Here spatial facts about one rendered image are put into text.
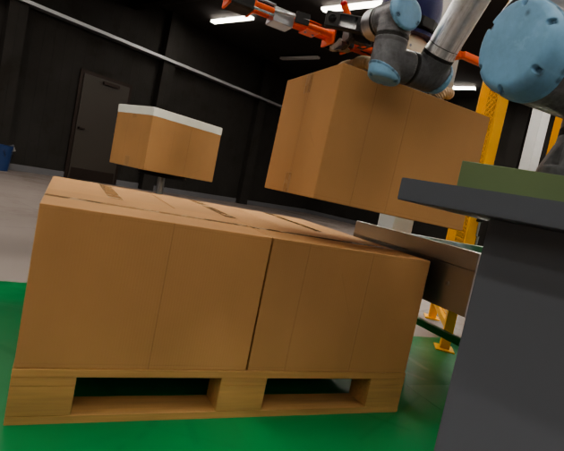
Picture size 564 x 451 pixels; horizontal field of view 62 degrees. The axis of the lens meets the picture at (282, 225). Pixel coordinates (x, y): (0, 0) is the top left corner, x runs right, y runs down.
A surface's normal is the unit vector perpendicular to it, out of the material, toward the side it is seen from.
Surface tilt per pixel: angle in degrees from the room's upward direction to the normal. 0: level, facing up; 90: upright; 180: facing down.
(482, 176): 90
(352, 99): 90
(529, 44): 94
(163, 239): 90
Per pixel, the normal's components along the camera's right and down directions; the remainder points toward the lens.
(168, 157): 0.77, 0.21
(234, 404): 0.41, 0.16
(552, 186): -0.63, -0.07
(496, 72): -0.92, -0.08
